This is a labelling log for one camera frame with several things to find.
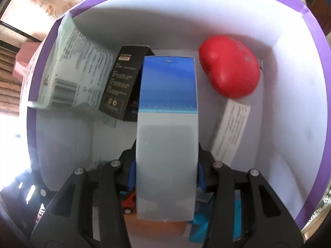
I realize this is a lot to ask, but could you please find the small black box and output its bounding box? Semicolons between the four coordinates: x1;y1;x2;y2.
99;45;156;122

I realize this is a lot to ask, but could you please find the red toy car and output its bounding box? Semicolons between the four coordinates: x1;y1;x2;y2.
119;190;137;215

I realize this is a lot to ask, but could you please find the teal blue packet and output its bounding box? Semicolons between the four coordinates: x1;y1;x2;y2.
189;191;242;243

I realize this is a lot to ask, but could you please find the black metal bar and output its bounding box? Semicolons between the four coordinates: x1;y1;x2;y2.
0;19;43;43

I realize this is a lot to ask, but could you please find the small white and blue box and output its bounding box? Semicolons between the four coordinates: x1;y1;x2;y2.
209;99;251;169

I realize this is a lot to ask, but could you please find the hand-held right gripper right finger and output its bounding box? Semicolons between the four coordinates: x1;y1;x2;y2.
197;145;303;248

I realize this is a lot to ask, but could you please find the orange sponge bar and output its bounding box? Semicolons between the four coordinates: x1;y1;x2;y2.
124;213;187;238

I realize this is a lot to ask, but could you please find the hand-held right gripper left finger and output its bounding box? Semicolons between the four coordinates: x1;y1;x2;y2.
30;141;137;248

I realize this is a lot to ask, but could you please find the wet wipes packet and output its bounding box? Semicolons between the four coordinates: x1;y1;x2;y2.
27;15;115;111

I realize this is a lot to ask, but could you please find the red heart-shaped toy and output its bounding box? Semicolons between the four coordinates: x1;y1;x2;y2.
199;34;260;99

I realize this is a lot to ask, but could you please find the blue and grey box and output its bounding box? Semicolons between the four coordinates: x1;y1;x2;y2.
136;56;199;223

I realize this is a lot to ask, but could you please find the purple cardboard box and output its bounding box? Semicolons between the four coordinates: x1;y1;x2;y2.
26;0;331;228

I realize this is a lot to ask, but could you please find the pink stool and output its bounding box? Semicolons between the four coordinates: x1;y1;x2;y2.
14;41;43;76

